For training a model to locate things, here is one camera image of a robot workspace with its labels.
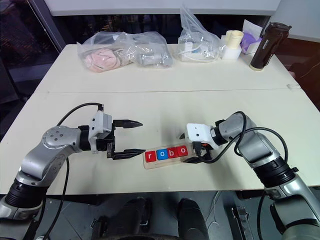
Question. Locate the red letter tile o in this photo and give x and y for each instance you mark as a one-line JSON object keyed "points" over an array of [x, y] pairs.
{"points": [[181, 151]]}

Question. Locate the dark rounded shape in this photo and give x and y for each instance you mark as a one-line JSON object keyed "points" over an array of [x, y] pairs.
{"points": [[192, 217], [136, 217]]}

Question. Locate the pink plush toy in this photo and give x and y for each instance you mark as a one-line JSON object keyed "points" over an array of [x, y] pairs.
{"points": [[102, 60]]}

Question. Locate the clear bag with pink plush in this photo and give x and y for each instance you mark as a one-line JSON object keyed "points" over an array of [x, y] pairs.
{"points": [[92, 45]]}

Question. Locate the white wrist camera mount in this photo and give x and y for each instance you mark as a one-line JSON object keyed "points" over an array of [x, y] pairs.
{"points": [[197, 131], [98, 122]]}

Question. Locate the purple tissue pack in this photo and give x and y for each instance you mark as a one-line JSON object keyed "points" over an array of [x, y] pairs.
{"points": [[250, 42]]}

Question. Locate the black drink bottle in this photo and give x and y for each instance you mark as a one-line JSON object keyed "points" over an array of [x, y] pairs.
{"points": [[266, 48]]}

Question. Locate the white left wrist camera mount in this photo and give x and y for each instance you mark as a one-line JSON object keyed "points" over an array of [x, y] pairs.
{"points": [[98, 122]]}

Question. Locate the red letter tile r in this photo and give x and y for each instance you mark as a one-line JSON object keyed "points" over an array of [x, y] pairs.
{"points": [[150, 156]]}

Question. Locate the clear bag with grey parts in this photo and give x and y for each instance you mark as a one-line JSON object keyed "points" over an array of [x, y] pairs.
{"points": [[150, 47]]}

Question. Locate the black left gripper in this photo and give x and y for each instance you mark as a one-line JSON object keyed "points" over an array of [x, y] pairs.
{"points": [[110, 143]]}

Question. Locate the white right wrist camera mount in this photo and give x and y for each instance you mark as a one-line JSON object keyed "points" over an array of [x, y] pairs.
{"points": [[197, 131]]}

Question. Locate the red letter tile b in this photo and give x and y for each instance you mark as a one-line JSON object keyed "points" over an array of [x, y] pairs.
{"points": [[172, 153]]}

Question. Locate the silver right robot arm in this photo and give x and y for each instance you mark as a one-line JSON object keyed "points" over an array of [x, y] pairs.
{"points": [[255, 145]]}

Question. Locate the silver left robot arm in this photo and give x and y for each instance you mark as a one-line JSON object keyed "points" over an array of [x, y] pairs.
{"points": [[55, 141]]}

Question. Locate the cream cylindrical cup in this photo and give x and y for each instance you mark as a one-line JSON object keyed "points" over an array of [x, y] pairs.
{"points": [[234, 38]]}

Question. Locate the wooden letter tray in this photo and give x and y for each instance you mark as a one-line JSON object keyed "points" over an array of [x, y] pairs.
{"points": [[170, 163]]}

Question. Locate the black metal bracket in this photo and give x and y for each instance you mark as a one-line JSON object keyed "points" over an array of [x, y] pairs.
{"points": [[240, 218], [98, 226]]}

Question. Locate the blue letter tile o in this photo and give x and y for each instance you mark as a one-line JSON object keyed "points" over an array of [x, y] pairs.
{"points": [[161, 154]]}

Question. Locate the grey metal partition frame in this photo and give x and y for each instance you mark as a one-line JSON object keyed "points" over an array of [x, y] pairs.
{"points": [[47, 22]]}

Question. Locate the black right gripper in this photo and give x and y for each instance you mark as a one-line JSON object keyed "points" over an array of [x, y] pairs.
{"points": [[208, 150]]}

